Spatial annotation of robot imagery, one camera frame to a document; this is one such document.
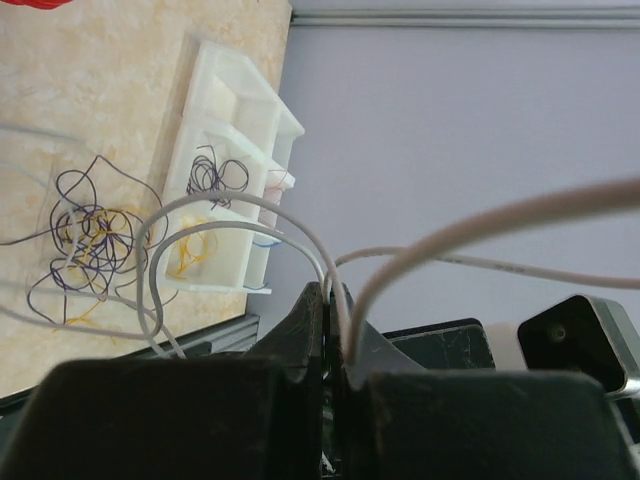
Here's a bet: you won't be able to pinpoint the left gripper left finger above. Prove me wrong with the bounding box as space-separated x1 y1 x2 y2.
1 282 325 479

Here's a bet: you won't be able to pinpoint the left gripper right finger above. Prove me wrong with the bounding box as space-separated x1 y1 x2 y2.
327 304 639 479

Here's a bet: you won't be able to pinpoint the pink cable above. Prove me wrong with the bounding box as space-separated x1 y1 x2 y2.
262 168 291 226

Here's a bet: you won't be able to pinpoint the multicolour cable pile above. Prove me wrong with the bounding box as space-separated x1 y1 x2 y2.
0 124 166 341

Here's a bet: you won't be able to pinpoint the white cable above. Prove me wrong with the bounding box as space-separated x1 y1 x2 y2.
134 174 640 364

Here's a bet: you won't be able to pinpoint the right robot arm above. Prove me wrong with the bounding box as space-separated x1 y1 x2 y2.
385 294 639 399

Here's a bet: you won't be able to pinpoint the white compartment tray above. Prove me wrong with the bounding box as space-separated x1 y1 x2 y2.
158 41 305 294

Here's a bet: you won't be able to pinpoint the red plastic basket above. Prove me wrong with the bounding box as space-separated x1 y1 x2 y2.
2 0 71 10

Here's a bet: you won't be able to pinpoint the yellow cable in tray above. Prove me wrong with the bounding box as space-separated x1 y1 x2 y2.
167 214 220 280

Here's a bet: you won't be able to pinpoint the dark cables in tray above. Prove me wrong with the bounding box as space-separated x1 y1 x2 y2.
187 145 250 211

